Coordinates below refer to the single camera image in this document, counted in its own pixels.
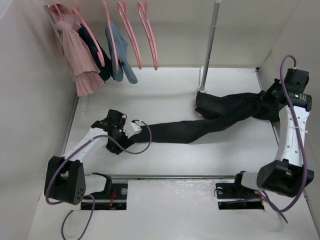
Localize empty pink hanger left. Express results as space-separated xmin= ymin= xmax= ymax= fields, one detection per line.
xmin=117 ymin=0 xmax=142 ymax=70

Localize grey metal rack pole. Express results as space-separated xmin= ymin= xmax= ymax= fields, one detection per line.
xmin=204 ymin=0 xmax=222 ymax=73

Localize empty pink hanger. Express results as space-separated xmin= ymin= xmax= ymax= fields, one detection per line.
xmin=137 ymin=0 xmax=159 ymax=71
xmin=117 ymin=0 xmax=142 ymax=70

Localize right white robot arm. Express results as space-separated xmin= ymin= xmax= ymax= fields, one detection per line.
xmin=231 ymin=68 xmax=312 ymax=198

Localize pink hanger with denim garment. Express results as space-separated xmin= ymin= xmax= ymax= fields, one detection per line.
xmin=101 ymin=0 xmax=119 ymax=71

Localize light blue denim garment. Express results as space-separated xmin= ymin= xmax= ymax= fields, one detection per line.
xmin=105 ymin=20 xmax=138 ymax=84

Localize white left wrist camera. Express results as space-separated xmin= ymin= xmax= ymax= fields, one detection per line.
xmin=122 ymin=122 xmax=142 ymax=139

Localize empty pink hanger right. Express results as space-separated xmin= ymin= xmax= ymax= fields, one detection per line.
xmin=137 ymin=0 xmax=159 ymax=71

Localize black trousers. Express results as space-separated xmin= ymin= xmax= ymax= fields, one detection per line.
xmin=132 ymin=91 xmax=279 ymax=144

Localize navy blue garment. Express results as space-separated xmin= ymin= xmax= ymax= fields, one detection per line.
xmin=78 ymin=24 xmax=114 ymax=82

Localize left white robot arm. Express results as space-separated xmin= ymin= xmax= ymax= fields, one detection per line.
xmin=44 ymin=109 xmax=142 ymax=205

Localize metal rail at table front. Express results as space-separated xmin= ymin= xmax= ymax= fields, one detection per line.
xmin=82 ymin=173 xmax=238 ymax=181

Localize pink hanger with navy garment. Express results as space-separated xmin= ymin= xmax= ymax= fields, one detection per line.
xmin=71 ymin=0 xmax=106 ymax=67

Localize pink pleated garment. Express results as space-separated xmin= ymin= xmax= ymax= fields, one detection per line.
xmin=49 ymin=3 xmax=104 ymax=97

